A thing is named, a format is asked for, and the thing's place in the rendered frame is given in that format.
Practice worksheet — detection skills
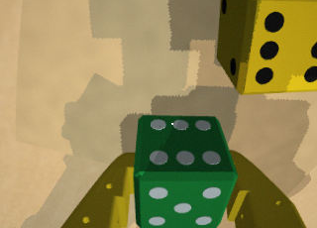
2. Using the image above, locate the yellow die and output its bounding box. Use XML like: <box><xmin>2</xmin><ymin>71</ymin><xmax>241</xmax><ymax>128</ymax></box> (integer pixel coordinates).
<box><xmin>217</xmin><ymin>0</ymin><xmax>317</xmax><ymax>95</ymax></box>

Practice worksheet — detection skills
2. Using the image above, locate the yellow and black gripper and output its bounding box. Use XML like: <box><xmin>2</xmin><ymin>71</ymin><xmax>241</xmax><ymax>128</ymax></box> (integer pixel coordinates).
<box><xmin>60</xmin><ymin>150</ymin><xmax>306</xmax><ymax>228</ymax></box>

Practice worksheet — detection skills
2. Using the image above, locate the green die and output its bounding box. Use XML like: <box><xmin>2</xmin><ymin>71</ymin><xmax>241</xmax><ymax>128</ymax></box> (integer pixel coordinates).
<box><xmin>133</xmin><ymin>115</ymin><xmax>238</xmax><ymax>228</ymax></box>

